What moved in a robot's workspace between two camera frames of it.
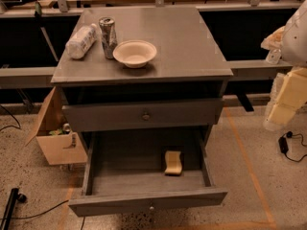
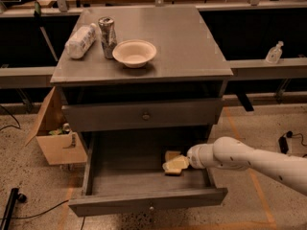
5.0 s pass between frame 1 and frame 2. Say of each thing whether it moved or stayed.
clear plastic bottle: stayed
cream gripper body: moved
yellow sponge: stayed
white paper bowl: stayed
